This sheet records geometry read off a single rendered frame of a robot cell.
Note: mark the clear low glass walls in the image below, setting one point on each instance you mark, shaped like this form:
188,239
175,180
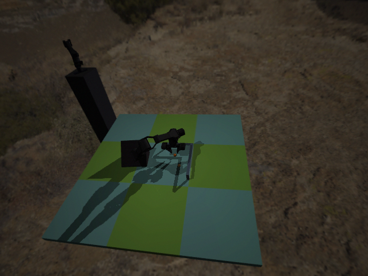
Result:
187,148

